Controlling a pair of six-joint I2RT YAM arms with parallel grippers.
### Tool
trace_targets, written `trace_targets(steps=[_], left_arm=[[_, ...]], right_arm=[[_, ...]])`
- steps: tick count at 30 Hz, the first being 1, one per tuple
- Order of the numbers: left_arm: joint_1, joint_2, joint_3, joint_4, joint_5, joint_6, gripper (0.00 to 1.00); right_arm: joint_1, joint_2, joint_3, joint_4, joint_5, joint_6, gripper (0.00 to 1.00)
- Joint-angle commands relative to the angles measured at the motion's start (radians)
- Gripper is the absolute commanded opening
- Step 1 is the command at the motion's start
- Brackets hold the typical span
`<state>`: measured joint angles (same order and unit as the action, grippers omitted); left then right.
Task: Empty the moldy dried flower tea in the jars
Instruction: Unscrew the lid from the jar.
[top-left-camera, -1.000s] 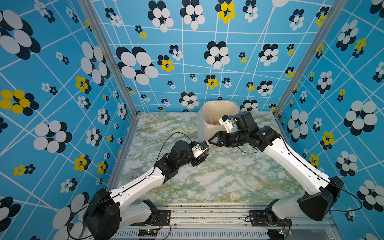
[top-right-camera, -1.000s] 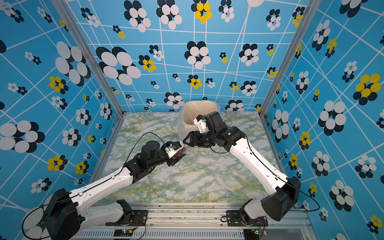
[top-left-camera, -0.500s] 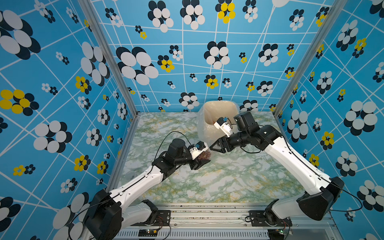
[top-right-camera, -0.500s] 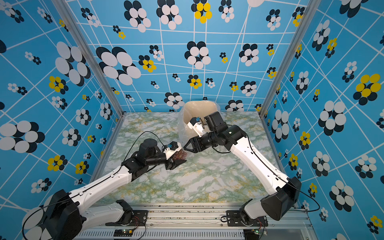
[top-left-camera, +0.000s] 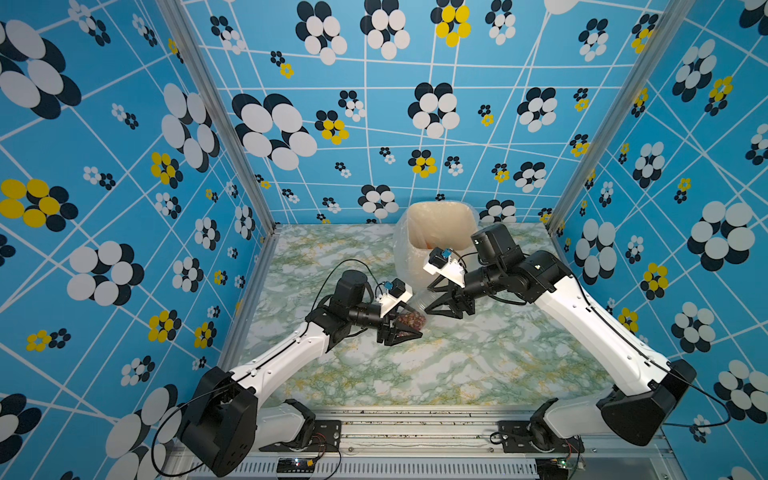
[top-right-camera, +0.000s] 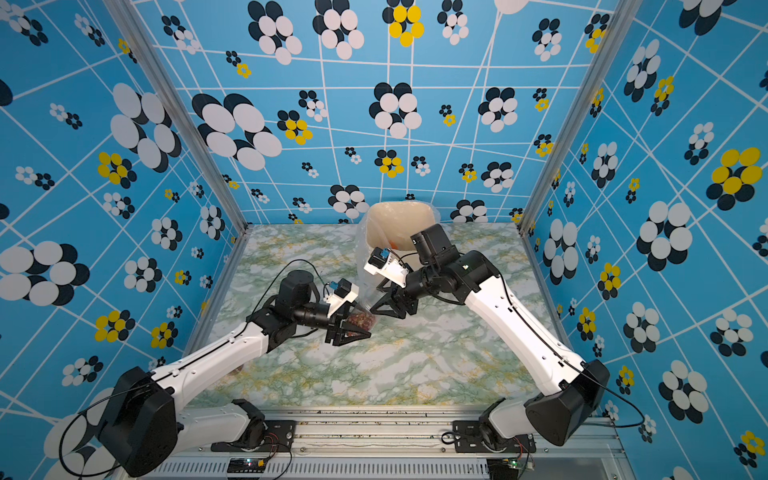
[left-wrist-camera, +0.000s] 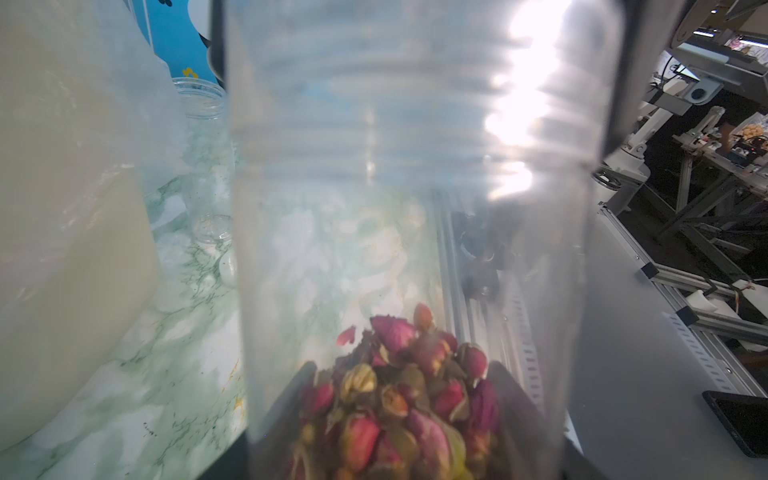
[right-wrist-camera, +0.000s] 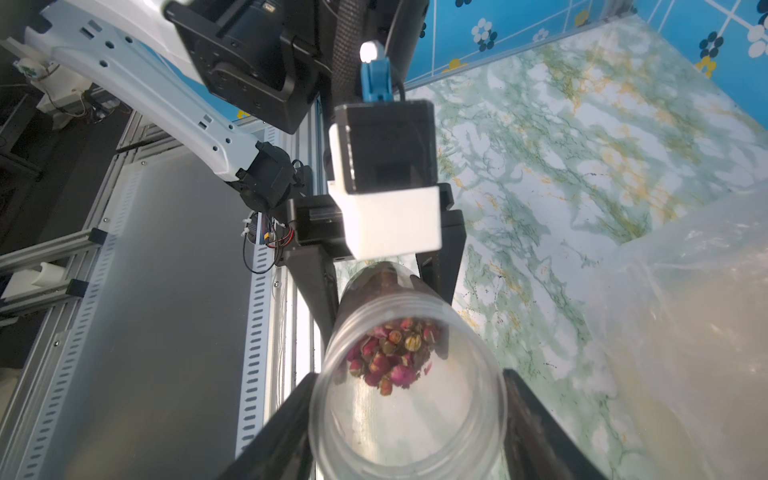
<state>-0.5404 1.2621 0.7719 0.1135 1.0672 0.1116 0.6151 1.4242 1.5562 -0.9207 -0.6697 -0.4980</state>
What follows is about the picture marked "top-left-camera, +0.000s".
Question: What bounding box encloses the clear jar with dried flowers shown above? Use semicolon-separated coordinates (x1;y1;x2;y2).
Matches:
397;311;426;331

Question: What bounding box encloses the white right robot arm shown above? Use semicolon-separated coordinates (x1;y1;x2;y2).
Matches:
423;224;697;451

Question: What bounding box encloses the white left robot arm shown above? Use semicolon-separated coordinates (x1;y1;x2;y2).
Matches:
177;270;422;477

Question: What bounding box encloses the clear plastic bin liner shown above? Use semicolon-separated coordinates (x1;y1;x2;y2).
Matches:
392;202;490;295

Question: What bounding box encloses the cream plastic trash bin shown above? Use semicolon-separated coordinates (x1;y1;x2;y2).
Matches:
406;200;481;289

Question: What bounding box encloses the left green circuit board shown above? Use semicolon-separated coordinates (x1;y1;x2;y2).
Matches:
276;457;317;477

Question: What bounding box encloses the green circuit board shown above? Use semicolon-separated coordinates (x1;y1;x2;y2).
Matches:
536;459;579;480
276;457;317;477

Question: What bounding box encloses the right green circuit board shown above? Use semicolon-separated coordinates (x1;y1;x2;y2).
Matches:
536;459;579;480

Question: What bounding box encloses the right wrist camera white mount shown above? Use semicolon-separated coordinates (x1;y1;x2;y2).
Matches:
423;247;467;288

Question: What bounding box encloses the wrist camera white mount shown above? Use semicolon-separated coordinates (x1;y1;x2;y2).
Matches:
423;247;467;288
374;278;413;318

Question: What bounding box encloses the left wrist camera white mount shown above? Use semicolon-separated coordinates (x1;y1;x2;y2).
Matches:
374;278;413;318

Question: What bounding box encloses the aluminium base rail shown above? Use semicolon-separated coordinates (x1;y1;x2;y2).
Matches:
161;405;688;480

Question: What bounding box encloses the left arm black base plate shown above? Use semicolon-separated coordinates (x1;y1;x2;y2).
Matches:
259;419;342;453

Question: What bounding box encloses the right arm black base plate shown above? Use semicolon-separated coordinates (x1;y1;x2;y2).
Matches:
489;420;585;456

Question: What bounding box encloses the aluminium frame post right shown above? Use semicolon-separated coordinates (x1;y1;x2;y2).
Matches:
547;0;695;240

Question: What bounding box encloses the aluminium frame post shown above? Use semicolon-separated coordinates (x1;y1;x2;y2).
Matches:
157;0;276;237
547;0;695;240

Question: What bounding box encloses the aluminium frame post left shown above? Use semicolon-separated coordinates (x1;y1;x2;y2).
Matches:
157;0;276;237

